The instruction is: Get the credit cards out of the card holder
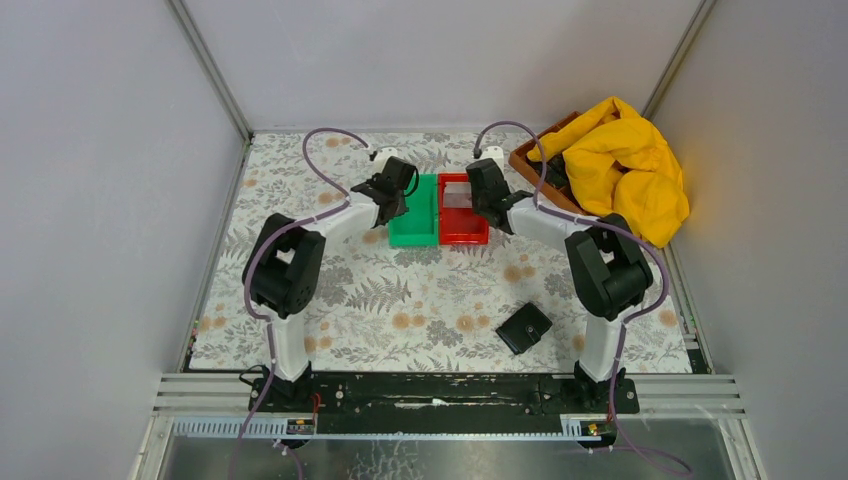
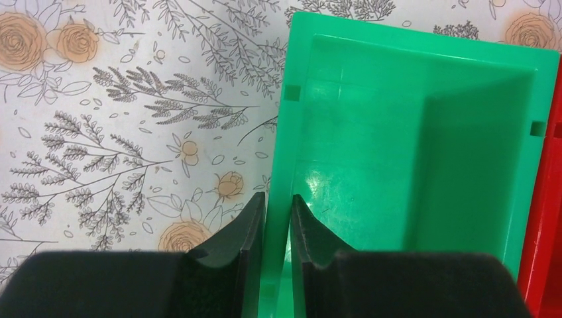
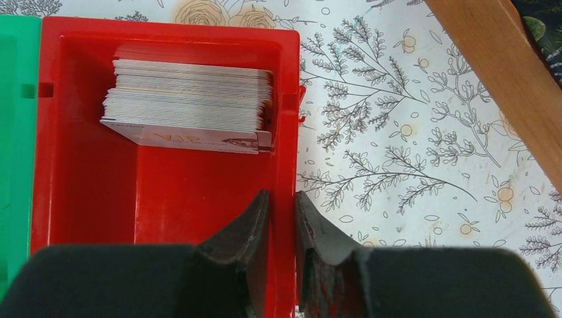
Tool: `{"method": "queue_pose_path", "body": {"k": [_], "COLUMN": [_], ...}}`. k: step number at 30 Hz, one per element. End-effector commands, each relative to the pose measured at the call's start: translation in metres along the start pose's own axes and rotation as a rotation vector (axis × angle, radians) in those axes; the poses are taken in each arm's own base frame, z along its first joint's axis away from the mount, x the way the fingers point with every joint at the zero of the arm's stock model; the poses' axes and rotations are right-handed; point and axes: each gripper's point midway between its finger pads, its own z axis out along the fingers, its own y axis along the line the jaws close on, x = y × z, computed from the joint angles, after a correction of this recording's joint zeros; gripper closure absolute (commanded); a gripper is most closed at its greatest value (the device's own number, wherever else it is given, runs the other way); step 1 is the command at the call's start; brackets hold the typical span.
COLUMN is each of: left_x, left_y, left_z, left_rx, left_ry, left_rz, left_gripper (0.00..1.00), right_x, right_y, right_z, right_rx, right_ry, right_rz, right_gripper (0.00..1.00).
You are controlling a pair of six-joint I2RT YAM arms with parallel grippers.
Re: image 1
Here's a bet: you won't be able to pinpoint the red plastic bin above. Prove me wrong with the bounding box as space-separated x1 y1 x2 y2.
437 172 489 245

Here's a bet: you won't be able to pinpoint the green plastic bin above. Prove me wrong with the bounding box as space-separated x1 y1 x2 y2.
389 174 439 248

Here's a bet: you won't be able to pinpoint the black leather card holder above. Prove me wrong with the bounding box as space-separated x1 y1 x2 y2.
495 303 552 355

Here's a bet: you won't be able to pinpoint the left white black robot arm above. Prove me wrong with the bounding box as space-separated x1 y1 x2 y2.
243 151 420 411

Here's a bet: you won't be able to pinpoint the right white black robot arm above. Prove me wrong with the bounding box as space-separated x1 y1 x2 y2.
466 159 653 412

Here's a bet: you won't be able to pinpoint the clear card stack in bin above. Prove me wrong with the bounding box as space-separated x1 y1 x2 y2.
441 182 473 209

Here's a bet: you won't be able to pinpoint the dark items in tray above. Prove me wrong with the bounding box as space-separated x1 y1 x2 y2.
545 154 570 191

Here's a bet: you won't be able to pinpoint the brown wooden tray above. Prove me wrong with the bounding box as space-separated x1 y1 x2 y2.
508 139 588 215

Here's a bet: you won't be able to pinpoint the yellow cloth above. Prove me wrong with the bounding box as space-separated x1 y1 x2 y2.
526 96 690 248

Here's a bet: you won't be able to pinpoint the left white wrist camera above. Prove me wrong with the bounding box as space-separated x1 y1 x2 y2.
369 147 398 171

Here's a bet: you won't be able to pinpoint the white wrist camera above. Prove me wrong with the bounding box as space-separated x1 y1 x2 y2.
369 147 398 171
473 146 505 166

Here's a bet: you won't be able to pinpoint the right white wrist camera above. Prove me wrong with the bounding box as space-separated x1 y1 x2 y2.
473 146 505 166

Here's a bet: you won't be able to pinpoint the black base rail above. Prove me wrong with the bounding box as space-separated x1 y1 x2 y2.
239 366 640 435

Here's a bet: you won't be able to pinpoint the grey slotted cable duct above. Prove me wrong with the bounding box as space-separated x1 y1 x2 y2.
173 414 598 443

